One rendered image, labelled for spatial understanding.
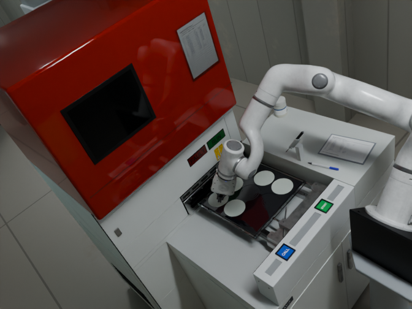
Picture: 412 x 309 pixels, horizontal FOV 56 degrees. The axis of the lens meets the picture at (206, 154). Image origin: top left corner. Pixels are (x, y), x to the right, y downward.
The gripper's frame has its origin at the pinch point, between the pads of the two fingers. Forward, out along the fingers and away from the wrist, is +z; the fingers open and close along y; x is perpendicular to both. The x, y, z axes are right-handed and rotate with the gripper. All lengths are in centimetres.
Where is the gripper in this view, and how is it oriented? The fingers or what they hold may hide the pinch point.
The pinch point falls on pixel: (220, 197)
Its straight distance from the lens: 173.2
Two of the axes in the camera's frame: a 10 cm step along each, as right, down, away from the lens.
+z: -1.5, 7.2, 6.8
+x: 1.1, -6.7, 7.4
